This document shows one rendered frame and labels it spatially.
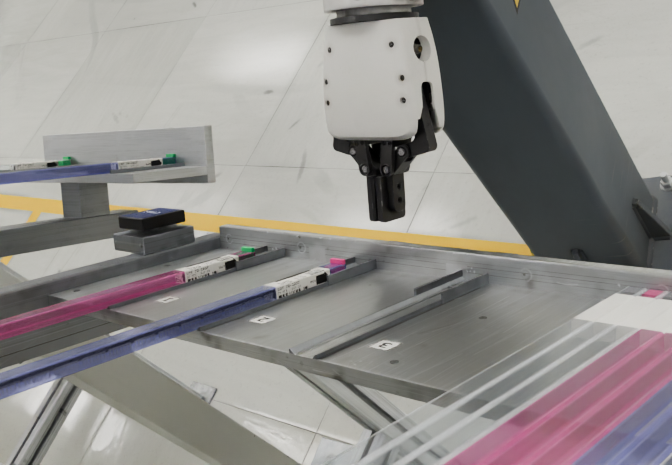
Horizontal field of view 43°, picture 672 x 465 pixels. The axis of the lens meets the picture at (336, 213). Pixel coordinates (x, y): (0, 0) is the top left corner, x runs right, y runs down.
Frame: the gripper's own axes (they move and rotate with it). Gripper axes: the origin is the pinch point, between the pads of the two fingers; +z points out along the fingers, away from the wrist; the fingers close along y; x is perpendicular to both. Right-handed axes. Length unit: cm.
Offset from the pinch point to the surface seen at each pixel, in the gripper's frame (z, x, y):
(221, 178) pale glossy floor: 16, -87, 126
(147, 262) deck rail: 5.0, 12.3, 19.0
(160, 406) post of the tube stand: 30, -2, 41
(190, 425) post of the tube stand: 34, -7, 41
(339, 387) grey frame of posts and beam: 26.9, -14.2, 21.0
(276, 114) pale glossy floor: 1, -102, 119
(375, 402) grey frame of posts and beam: 31.2, -20.7, 21.0
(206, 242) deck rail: 4.6, 5.2, 19.0
